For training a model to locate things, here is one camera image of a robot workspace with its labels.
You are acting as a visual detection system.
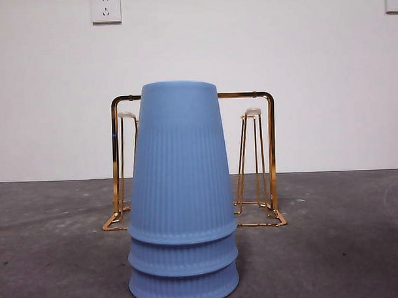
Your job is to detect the blue ribbed plastic cup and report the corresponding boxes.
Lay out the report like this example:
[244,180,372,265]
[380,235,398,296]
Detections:
[123,78,239,248]
[127,225,239,279]
[127,257,240,298]

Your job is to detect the gold wire cup rack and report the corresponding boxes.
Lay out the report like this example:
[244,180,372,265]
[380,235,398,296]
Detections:
[97,89,288,233]

